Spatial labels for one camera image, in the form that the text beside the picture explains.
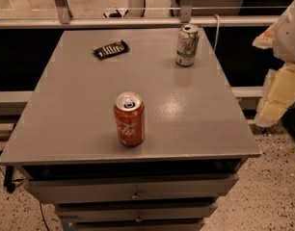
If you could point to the metal railing beam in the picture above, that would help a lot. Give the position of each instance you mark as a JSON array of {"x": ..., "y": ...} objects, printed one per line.
[{"x": 168, "y": 22}]

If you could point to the black RXBAR chocolate bar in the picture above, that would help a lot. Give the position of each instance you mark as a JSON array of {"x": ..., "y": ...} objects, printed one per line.
[{"x": 111, "y": 50}]

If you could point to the grey drawer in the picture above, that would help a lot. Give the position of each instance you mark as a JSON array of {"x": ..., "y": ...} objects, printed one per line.
[
  {"x": 146, "y": 225},
  {"x": 131, "y": 188},
  {"x": 132, "y": 212}
]

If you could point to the metal upright post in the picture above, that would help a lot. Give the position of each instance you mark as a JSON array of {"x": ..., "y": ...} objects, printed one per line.
[
  {"x": 185, "y": 10},
  {"x": 63, "y": 11}
]

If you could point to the metal upright post left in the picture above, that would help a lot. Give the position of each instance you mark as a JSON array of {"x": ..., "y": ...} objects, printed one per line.
[{"x": 63, "y": 11}]

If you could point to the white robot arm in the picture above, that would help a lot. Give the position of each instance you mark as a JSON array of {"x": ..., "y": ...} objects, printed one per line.
[{"x": 284, "y": 38}]

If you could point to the grey drawer cabinet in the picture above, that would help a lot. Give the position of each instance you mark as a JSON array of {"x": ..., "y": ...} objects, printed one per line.
[{"x": 67, "y": 131}]

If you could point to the white green soda can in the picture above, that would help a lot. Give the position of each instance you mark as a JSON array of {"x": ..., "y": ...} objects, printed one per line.
[{"x": 187, "y": 43}]

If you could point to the top grey drawer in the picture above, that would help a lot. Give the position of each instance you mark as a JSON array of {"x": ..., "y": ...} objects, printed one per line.
[{"x": 131, "y": 188}]

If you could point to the red Coca-Cola can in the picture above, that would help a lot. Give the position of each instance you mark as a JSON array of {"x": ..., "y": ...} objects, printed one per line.
[{"x": 129, "y": 112}]

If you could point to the metal upright post right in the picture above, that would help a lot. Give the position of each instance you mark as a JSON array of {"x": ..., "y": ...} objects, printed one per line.
[{"x": 185, "y": 10}]

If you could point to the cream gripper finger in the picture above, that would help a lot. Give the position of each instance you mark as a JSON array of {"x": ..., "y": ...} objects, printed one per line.
[
  {"x": 278, "y": 95},
  {"x": 266, "y": 39}
]

